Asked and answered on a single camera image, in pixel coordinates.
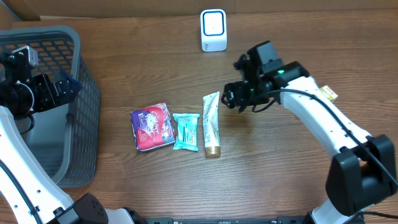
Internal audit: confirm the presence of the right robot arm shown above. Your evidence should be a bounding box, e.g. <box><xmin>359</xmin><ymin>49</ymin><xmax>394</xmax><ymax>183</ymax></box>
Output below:
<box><xmin>221</xmin><ymin>41</ymin><xmax>397</xmax><ymax>223</ymax></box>

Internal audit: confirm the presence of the red purple pad pack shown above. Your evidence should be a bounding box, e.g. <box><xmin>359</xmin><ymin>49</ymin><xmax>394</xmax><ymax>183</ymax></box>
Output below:
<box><xmin>130</xmin><ymin>103</ymin><xmax>175</xmax><ymax>152</ymax></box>

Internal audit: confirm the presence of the white conditioner tube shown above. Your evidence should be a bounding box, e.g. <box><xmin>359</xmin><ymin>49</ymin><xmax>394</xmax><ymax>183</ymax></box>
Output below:
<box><xmin>203</xmin><ymin>91</ymin><xmax>221</xmax><ymax>158</ymax></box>

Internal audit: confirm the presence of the white barcode scanner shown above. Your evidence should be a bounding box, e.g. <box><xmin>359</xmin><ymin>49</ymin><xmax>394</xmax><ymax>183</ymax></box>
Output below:
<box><xmin>200</xmin><ymin>9</ymin><xmax>228</xmax><ymax>52</ymax></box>

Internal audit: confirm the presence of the green juice carton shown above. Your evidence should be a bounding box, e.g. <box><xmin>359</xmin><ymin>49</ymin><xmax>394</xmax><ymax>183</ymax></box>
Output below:
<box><xmin>320</xmin><ymin>85</ymin><xmax>338</xmax><ymax>103</ymax></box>

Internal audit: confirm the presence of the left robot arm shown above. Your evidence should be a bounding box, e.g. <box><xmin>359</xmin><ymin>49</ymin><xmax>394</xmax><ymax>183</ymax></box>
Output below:
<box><xmin>1</xmin><ymin>68</ymin><xmax>145</xmax><ymax>223</ymax></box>

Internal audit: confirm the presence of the teal wet wipes pack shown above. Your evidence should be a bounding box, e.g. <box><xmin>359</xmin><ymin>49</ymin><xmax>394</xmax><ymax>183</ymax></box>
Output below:
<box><xmin>173</xmin><ymin>113</ymin><xmax>200</xmax><ymax>151</ymax></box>

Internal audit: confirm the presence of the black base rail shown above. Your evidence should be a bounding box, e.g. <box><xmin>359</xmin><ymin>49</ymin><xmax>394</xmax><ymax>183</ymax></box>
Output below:
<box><xmin>146</xmin><ymin>216</ymin><xmax>312</xmax><ymax>224</ymax></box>

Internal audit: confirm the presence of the grey plastic basket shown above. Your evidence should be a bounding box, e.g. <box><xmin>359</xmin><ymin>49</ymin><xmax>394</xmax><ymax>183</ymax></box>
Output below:
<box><xmin>1</xmin><ymin>26</ymin><xmax>101</xmax><ymax>188</ymax></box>

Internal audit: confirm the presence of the cardboard backboard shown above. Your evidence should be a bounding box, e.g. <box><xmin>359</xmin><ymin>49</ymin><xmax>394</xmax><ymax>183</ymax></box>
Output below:
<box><xmin>3</xmin><ymin>0</ymin><xmax>397</xmax><ymax>21</ymax></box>

